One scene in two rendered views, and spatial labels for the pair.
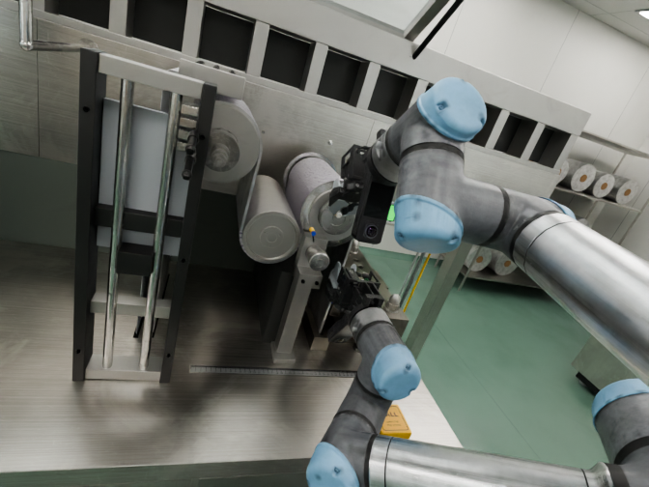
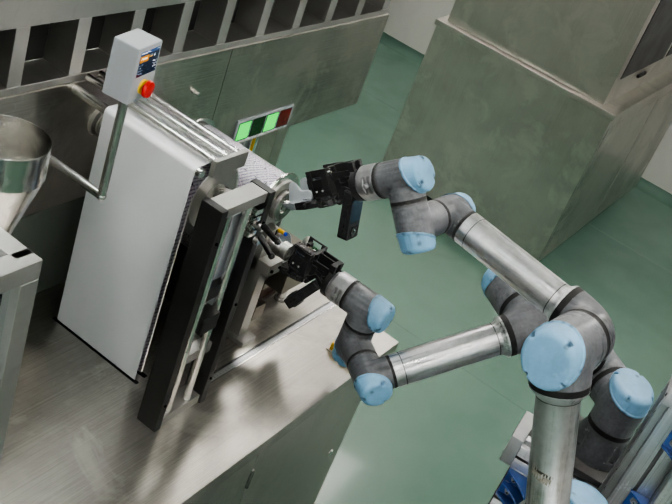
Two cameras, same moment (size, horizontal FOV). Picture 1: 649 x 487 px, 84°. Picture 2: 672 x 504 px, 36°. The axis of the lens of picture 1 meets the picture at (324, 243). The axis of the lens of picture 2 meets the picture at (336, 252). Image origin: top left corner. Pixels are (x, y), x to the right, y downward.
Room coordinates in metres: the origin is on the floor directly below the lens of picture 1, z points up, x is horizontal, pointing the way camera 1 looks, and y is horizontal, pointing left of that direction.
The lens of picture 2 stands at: (-0.77, 1.30, 2.36)
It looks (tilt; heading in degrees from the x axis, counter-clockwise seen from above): 31 degrees down; 314
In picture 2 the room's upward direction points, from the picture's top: 21 degrees clockwise
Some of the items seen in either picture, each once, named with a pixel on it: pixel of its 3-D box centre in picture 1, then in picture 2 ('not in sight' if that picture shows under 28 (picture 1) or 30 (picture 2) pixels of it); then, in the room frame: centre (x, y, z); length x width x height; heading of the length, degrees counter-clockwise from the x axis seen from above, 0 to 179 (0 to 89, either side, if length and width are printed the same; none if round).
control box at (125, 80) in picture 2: not in sight; (136, 68); (0.56, 0.52, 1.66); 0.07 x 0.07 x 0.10; 32
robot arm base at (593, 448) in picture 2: not in sight; (603, 436); (0.16, -0.80, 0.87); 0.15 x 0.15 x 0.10
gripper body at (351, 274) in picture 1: (358, 300); (314, 267); (0.65, -0.10, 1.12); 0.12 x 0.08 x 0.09; 21
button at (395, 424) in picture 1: (388, 421); not in sight; (0.57, -0.24, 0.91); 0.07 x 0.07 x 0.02; 21
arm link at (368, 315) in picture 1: (370, 328); (340, 288); (0.57, -0.13, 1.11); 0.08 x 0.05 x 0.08; 111
